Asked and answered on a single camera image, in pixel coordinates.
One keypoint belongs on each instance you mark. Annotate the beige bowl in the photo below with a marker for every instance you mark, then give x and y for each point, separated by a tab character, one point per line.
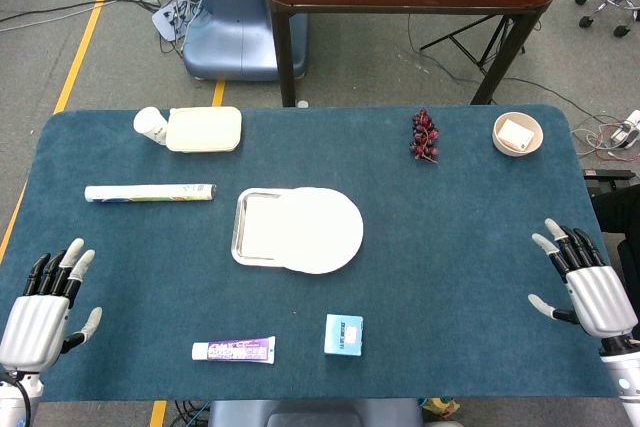
537	139

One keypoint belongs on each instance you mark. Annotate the purple grape bunch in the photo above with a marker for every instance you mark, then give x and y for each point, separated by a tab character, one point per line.
425	137

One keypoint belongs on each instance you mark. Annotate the grey robot body base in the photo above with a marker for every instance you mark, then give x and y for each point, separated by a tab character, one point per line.
310	414

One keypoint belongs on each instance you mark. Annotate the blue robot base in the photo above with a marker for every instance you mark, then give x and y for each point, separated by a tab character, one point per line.
235	22

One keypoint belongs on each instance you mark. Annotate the purple and white toothpaste tube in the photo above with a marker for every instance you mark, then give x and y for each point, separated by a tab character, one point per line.
235	350

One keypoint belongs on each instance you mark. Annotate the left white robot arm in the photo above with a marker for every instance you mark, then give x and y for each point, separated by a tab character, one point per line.
12	402

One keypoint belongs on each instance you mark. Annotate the cling film roll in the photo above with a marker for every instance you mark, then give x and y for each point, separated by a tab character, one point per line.
145	193

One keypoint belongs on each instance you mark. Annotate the stainless steel tray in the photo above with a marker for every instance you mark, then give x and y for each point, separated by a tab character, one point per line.
237	247

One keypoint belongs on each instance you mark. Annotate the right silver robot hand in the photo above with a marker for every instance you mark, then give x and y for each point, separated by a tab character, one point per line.
600	297

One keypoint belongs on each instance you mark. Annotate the dark blue table mat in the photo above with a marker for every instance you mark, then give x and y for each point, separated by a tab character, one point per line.
450	247

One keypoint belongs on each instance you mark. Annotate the beige lidded lunch box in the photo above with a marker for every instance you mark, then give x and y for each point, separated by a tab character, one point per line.
204	129

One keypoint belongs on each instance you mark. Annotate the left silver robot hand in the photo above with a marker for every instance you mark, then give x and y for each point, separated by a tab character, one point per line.
35	332

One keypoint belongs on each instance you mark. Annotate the white paper cup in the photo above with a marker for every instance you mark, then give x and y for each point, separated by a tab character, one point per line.
147	122

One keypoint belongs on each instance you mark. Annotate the white packet in bowl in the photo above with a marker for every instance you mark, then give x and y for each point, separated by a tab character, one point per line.
515	133

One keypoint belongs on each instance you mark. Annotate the light blue cardboard box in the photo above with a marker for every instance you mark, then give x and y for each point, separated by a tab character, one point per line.
344	334

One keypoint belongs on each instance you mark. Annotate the white power strip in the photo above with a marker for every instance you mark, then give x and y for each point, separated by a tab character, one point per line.
167	22
627	129

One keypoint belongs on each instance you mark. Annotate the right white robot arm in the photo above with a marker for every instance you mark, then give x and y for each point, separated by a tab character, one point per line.
625	382

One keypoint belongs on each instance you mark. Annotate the round white paper plate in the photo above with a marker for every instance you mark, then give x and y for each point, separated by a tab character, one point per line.
325	232

